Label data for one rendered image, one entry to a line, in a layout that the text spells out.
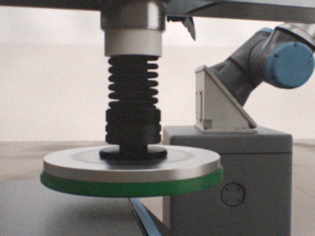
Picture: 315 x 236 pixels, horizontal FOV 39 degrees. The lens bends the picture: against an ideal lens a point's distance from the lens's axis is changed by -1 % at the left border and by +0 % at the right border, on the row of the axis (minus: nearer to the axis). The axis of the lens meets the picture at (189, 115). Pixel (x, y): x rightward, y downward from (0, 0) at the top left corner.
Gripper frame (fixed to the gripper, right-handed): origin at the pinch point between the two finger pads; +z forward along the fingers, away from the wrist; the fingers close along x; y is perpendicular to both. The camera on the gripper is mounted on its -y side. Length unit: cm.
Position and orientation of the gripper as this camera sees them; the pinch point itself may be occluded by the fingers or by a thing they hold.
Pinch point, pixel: (172, 45)
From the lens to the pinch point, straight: 142.1
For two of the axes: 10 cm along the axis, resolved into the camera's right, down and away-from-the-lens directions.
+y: -3.0, -5.3, 7.9
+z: -0.1, 8.3, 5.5
